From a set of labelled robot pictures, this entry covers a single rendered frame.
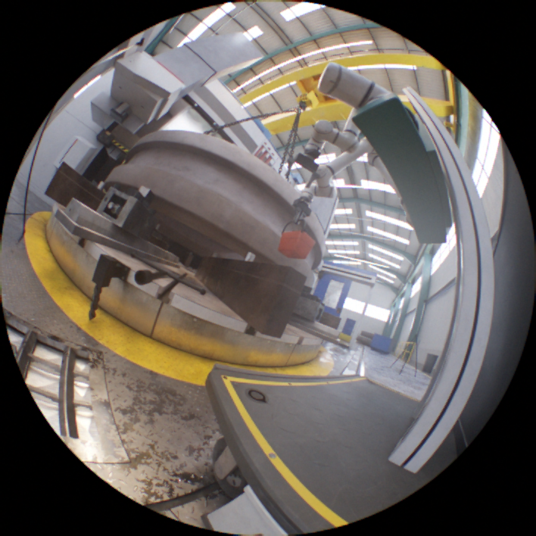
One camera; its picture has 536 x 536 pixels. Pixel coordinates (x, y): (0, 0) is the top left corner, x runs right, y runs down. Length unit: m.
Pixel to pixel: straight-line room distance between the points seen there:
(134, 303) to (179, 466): 0.78
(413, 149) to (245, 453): 0.69
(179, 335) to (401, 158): 1.22
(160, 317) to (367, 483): 0.97
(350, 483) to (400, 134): 0.67
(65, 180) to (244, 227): 2.09
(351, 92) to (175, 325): 1.28
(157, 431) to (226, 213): 1.49
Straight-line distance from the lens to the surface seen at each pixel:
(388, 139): 0.57
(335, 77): 0.71
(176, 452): 0.56
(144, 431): 0.57
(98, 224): 1.21
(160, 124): 4.90
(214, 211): 1.51
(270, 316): 0.85
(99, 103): 4.13
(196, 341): 1.01
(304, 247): 0.98
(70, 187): 2.30
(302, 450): 0.25
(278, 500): 0.20
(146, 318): 1.00
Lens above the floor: 0.48
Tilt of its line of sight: 10 degrees up
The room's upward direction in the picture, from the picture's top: 24 degrees clockwise
